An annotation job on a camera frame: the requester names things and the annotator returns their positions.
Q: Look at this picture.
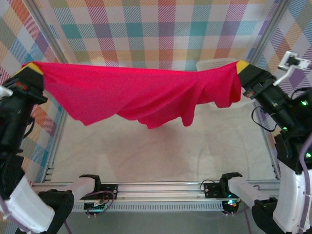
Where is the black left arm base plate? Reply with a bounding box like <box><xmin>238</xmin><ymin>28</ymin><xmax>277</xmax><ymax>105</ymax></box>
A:
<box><xmin>97</xmin><ymin>184</ymin><xmax>119</xmax><ymax>200</ymax></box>

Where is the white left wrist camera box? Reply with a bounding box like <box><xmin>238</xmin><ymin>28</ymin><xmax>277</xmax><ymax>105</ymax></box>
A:
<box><xmin>0</xmin><ymin>85</ymin><xmax>13</xmax><ymax>98</ymax></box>

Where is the red t-shirt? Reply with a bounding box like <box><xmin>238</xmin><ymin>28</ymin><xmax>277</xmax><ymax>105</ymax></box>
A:
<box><xmin>21</xmin><ymin>60</ymin><xmax>242</xmax><ymax>129</ymax></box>

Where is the thin black right gripper wire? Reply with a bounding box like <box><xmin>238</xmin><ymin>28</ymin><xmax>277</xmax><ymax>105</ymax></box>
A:
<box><xmin>252</xmin><ymin>106</ymin><xmax>279</xmax><ymax>133</ymax></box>

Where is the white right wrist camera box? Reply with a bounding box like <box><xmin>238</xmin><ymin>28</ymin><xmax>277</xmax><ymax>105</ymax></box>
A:
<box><xmin>273</xmin><ymin>50</ymin><xmax>312</xmax><ymax>86</ymax></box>

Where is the slotted grey cable duct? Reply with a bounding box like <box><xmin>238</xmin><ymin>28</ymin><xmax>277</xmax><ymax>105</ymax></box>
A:
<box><xmin>73</xmin><ymin>203</ymin><xmax>225</xmax><ymax>213</ymax></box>

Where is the long aluminium base rail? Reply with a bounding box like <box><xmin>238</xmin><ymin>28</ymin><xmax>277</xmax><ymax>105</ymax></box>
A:
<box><xmin>31</xmin><ymin>181</ymin><xmax>281</xmax><ymax>202</ymax></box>

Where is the aluminium frame post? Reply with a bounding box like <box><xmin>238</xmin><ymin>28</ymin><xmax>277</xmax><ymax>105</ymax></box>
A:
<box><xmin>246</xmin><ymin>0</ymin><xmax>293</xmax><ymax>65</ymax></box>
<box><xmin>26</xmin><ymin>0</ymin><xmax>70</xmax><ymax>65</ymax></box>

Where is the white perforated plastic basket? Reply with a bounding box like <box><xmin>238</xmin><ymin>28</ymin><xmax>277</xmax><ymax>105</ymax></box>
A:
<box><xmin>196</xmin><ymin>58</ymin><xmax>255</xmax><ymax>110</ymax></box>

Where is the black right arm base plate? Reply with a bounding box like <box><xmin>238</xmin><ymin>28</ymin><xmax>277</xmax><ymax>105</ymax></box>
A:
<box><xmin>203</xmin><ymin>181</ymin><xmax>231</xmax><ymax>198</ymax></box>

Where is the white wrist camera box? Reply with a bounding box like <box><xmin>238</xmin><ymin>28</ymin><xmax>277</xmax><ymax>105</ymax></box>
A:
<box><xmin>0</xmin><ymin>85</ymin><xmax>13</xmax><ymax>98</ymax></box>
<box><xmin>273</xmin><ymin>50</ymin><xmax>312</xmax><ymax>86</ymax></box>

